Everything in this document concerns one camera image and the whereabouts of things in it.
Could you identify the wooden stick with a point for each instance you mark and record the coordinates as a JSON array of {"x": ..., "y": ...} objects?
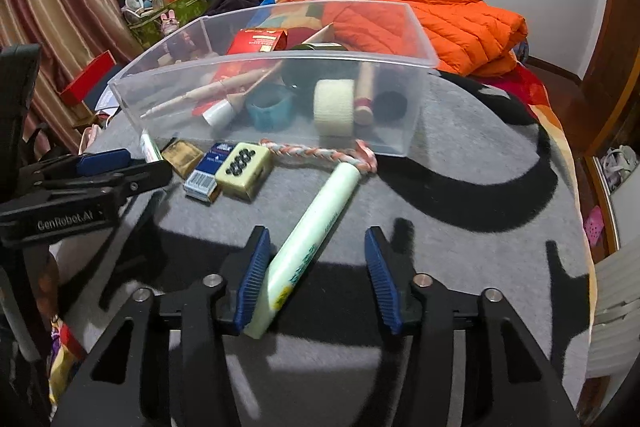
[
  {"x": 180, "y": 99},
  {"x": 317, "y": 34}
]

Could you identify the pale green tube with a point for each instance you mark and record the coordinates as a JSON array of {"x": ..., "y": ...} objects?
[{"x": 315, "y": 227}]

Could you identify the cream box black dots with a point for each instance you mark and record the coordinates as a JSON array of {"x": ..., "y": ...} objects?
[{"x": 244, "y": 169}]

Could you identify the white shoes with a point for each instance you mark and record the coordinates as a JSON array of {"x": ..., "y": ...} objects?
[{"x": 620, "y": 167}]

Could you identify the wooden door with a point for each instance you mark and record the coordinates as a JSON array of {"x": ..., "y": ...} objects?
[{"x": 615, "y": 57}]

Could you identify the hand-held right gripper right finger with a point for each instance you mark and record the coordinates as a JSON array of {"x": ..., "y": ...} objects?
[{"x": 382, "y": 279}]

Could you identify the dark round jar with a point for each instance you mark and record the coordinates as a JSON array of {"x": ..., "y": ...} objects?
[{"x": 310, "y": 74}]

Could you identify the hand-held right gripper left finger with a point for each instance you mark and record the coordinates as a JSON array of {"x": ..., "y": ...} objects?
[{"x": 252, "y": 282}]

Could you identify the grey black patterned blanket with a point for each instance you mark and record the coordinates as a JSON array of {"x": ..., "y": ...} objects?
[{"x": 450, "y": 232}]

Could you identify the green storage bag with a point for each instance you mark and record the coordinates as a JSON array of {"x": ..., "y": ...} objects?
[{"x": 150, "y": 27}]

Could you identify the black round puff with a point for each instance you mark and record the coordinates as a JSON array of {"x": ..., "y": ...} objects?
[{"x": 391, "y": 107}]

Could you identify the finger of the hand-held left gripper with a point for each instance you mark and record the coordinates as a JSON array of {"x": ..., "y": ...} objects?
[
  {"x": 102, "y": 162},
  {"x": 145, "y": 179}
]

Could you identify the white radiator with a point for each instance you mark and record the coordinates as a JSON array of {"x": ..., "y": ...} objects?
[{"x": 617, "y": 307}]

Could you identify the red box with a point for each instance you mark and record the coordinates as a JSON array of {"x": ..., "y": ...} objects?
[{"x": 87, "y": 79}]

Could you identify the white cap beige tube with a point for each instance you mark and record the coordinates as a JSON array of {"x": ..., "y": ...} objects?
[{"x": 225, "y": 109}]

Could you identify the pink bunny toy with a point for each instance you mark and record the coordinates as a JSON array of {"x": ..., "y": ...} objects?
[{"x": 170, "y": 23}]

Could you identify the pink spotted item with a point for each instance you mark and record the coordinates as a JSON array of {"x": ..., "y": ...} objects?
[{"x": 595, "y": 227}]

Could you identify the red packet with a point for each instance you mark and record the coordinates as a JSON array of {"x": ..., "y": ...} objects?
[{"x": 257, "y": 41}]

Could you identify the colourful printed cloth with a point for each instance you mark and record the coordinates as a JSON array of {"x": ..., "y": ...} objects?
[{"x": 65, "y": 357}]

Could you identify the pink transparent bag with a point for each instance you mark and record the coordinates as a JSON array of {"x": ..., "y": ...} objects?
[{"x": 94, "y": 138}]

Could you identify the gold box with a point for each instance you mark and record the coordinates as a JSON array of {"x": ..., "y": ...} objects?
[{"x": 182, "y": 159}]

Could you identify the dark blue box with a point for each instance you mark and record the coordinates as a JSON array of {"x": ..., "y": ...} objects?
[{"x": 102, "y": 94}]

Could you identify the teal tape roll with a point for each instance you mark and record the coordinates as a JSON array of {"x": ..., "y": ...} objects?
[{"x": 270, "y": 109}]

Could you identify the orange down jacket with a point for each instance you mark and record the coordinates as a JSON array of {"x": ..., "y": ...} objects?
[{"x": 450, "y": 22}]

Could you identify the white printed tube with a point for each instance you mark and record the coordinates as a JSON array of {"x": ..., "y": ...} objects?
[{"x": 150, "y": 148}]

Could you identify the clear plastic box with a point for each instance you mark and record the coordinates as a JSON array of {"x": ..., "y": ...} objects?
[{"x": 400, "y": 82}]

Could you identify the person's left hand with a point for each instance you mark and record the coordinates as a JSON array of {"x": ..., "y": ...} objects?
[{"x": 49, "y": 284}]

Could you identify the white bandage roll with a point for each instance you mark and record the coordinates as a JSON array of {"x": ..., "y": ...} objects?
[{"x": 334, "y": 107}]

